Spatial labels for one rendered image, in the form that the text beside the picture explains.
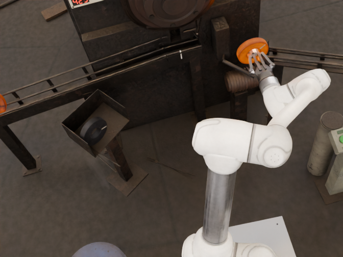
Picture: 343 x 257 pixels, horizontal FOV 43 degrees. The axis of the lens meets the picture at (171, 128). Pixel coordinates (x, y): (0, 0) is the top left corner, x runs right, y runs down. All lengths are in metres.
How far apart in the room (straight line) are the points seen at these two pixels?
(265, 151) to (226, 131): 0.14
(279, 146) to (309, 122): 1.58
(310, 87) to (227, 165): 0.57
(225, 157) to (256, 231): 0.75
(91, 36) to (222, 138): 1.15
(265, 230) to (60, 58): 2.16
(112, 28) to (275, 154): 1.27
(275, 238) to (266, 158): 0.79
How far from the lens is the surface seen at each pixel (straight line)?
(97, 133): 2.24
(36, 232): 2.85
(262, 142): 1.41
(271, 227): 2.14
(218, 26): 2.36
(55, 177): 2.96
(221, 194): 1.58
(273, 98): 1.97
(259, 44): 2.15
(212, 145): 1.42
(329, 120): 2.36
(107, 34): 2.33
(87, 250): 2.23
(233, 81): 2.47
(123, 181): 2.80
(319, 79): 1.94
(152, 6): 2.02
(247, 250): 1.82
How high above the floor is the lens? 2.45
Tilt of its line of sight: 57 degrees down
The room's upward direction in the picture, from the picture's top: 13 degrees counter-clockwise
